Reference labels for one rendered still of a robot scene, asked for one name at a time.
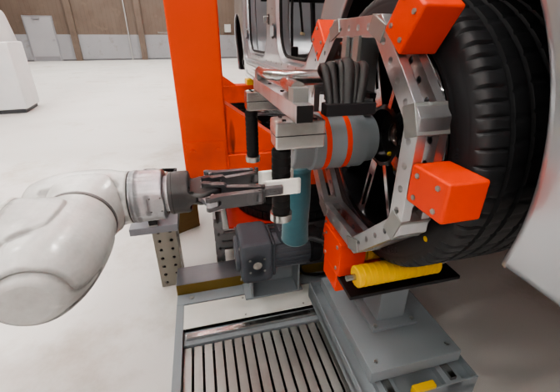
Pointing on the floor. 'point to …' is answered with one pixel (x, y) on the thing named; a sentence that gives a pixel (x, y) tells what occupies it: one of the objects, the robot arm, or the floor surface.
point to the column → (168, 256)
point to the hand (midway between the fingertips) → (280, 182)
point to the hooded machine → (14, 73)
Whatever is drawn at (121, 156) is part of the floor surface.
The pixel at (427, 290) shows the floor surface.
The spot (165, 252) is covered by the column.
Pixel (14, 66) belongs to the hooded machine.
